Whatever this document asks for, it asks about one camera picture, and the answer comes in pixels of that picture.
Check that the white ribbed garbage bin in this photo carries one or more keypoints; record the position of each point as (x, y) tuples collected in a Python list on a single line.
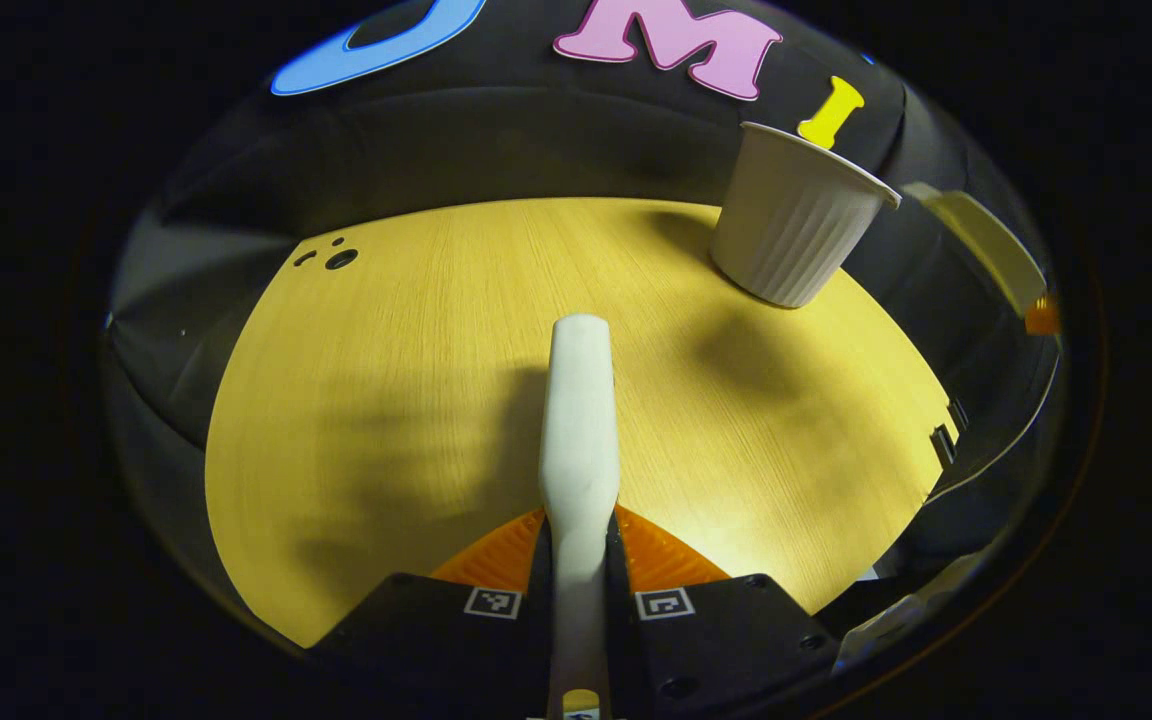
[(791, 230)]

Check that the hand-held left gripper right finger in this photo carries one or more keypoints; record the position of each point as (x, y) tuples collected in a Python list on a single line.
[(726, 640)]

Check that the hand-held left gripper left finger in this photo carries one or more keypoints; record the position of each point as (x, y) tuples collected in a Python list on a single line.
[(416, 640)]

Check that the black backdrop cloth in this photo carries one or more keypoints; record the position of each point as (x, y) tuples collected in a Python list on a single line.
[(536, 130)]

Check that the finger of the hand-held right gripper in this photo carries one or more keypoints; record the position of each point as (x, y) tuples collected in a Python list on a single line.
[(1042, 316)]

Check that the wooden desktop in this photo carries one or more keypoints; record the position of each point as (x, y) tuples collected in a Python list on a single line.
[(386, 400)]

